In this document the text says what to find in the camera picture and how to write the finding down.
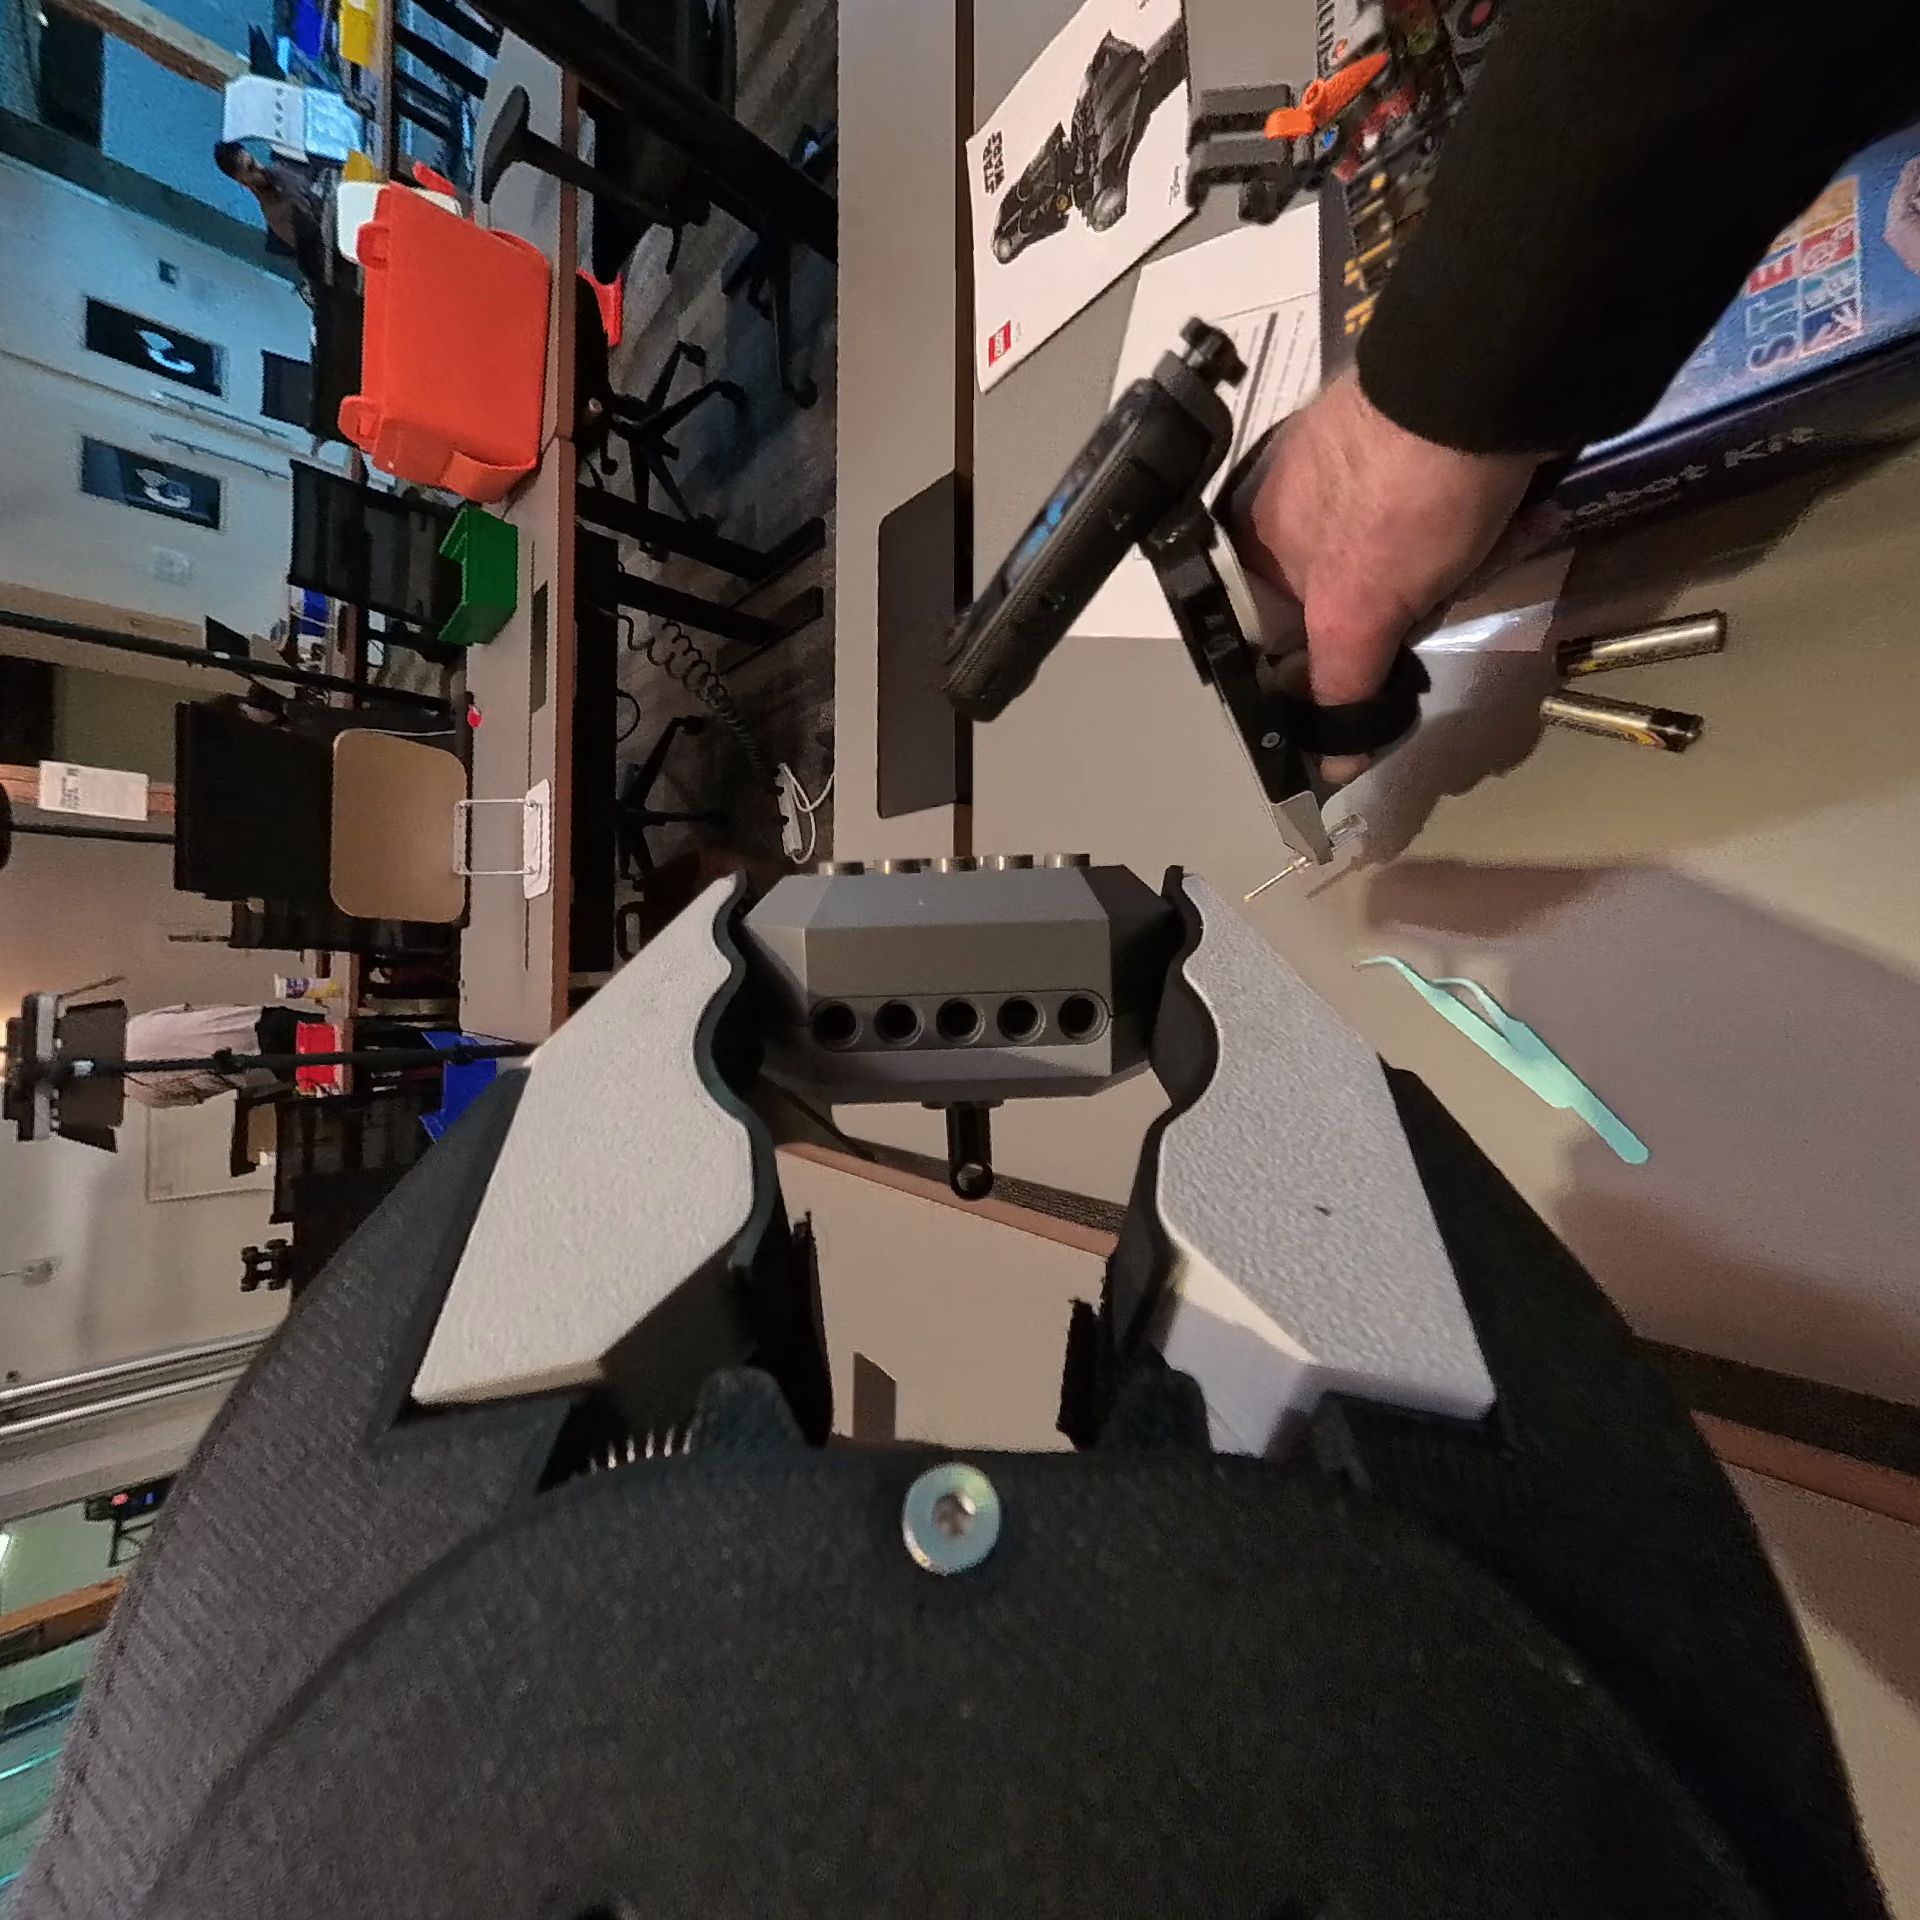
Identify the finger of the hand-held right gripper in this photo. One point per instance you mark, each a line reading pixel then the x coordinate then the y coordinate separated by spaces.
pixel 1428 766
pixel 1293 766

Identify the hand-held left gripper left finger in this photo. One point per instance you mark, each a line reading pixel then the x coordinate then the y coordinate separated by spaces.
pixel 573 1234

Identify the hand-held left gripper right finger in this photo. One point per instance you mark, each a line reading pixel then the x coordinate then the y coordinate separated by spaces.
pixel 1320 1204

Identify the black gold battery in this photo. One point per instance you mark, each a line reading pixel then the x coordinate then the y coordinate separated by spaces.
pixel 1623 716

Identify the silver battery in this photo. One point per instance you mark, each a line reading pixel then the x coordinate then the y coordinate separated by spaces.
pixel 1645 641

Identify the grey toy battery box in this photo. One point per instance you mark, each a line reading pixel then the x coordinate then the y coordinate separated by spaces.
pixel 960 945

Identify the person's right forearm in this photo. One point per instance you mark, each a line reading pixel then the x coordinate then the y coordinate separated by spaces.
pixel 1623 212

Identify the person's right hand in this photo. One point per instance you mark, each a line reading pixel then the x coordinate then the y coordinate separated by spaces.
pixel 1393 526

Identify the teal tweezers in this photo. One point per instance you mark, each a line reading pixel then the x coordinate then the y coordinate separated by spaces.
pixel 1502 1051

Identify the white instruction sheet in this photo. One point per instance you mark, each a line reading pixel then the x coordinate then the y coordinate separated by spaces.
pixel 1276 329

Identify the black-and-white instruction booklet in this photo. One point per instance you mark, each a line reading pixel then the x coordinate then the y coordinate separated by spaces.
pixel 1075 181

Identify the tracked building-block toy robot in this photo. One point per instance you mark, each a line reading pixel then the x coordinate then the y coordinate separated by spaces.
pixel 1293 105

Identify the blue robot kit box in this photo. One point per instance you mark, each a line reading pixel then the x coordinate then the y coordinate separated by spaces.
pixel 1800 364

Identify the green storage bin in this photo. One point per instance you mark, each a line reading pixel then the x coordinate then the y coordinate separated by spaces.
pixel 480 573

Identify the orange storage bin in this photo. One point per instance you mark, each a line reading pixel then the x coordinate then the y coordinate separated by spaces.
pixel 451 329

